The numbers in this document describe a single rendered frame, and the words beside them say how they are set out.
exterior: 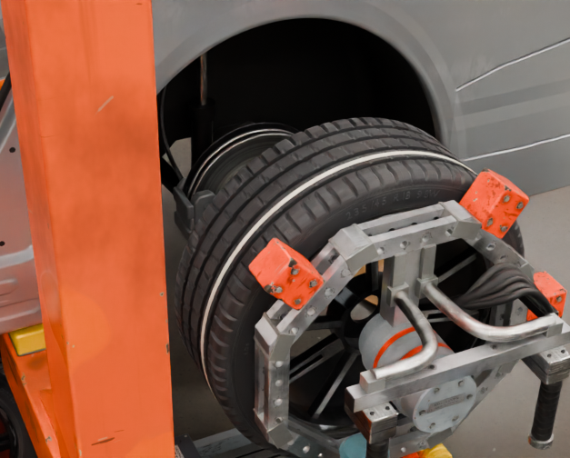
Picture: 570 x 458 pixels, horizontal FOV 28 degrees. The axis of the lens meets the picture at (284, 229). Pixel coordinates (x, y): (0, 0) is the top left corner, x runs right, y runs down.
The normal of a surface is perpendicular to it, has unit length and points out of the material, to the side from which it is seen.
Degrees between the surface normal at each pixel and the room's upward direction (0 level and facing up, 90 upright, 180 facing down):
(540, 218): 0
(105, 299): 90
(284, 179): 27
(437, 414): 90
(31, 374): 0
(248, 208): 41
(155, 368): 90
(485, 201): 55
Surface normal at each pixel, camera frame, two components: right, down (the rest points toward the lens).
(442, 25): 0.43, 0.51
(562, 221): 0.02, -0.83
